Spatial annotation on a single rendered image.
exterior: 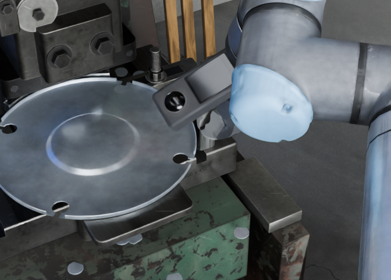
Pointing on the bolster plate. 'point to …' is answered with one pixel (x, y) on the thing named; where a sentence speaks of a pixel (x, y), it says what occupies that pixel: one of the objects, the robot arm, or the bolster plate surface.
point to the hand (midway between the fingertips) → (202, 130)
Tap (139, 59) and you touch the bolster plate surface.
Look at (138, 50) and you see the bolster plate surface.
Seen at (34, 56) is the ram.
